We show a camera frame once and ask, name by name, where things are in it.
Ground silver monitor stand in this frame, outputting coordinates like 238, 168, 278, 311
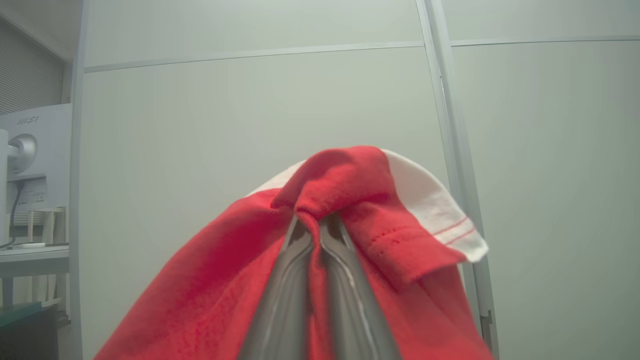
0, 129, 39, 246

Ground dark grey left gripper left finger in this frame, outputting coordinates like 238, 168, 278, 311
237, 215, 315, 360

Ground dark cabinet with green top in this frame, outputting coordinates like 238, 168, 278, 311
0, 301, 61, 360

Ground white wooden rack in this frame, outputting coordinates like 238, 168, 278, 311
27, 206, 68, 307

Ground grey window blind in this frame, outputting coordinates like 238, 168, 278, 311
0, 17, 66, 117

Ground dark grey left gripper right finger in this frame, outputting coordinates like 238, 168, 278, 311
319, 214, 402, 360

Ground white desk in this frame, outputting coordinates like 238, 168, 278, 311
0, 244, 70, 307

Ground white MSI monitor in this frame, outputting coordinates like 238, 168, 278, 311
0, 103, 72, 213

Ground light grey partition strip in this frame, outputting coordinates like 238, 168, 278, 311
69, 0, 92, 360
416, 0, 501, 360

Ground red Bulls jersey white sleeves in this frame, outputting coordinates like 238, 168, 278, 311
94, 145, 496, 360

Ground black monitor cable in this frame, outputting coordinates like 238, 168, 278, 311
0, 179, 25, 250

